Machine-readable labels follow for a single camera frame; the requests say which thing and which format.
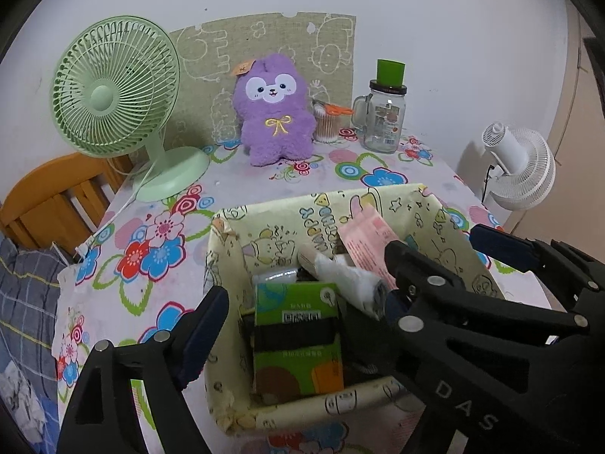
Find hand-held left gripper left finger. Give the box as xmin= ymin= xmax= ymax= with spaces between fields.
xmin=57 ymin=286 xmax=230 ymax=454

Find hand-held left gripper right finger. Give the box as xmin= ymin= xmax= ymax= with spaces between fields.
xmin=384 ymin=291 xmax=408 ymax=341

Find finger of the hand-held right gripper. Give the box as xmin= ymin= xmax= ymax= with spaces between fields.
xmin=385 ymin=240 xmax=589 ymax=341
xmin=470 ymin=224 xmax=605 ymax=294

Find white plastic bag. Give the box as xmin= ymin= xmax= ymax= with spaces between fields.
xmin=312 ymin=250 xmax=385 ymax=319

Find pink packet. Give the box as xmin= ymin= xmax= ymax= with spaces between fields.
xmin=337 ymin=205 xmax=402 ymax=289

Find beige tube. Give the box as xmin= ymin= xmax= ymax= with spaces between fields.
xmin=298 ymin=246 xmax=328 ymax=276

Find colourful tissue packet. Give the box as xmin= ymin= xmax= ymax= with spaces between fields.
xmin=253 ymin=283 xmax=345 ymax=398

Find printed yellow fabric storage box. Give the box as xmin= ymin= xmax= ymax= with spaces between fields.
xmin=203 ymin=183 xmax=510 ymax=436

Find beige wardrobe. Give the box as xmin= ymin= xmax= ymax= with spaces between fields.
xmin=546 ymin=7 xmax=605 ymax=232

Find glass jar with green lid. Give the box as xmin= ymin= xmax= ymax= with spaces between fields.
xmin=352 ymin=59 xmax=408 ymax=153

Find blue plaid blanket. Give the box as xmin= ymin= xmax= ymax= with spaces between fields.
xmin=0 ymin=234 xmax=71 ymax=454

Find cotton swab container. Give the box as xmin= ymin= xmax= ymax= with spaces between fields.
xmin=312 ymin=99 xmax=342 ymax=143

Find orange scissors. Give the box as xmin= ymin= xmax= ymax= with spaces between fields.
xmin=312 ymin=99 xmax=354 ymax=117

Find purple plush toy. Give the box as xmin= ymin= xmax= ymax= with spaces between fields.
xmin=231 ymin=54 xmax=317 ymax=167

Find green desk fan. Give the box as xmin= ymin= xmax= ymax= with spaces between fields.
xmin=50 ymin=16 xmax=211 ymax=202

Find beige printed board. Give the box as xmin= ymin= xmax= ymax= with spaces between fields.
xmin=168 ymin=11 xmax=357 ymax=148

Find green fan white cable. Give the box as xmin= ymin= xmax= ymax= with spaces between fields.
xmin=76 ymin=160 xmax=158 ymax=258

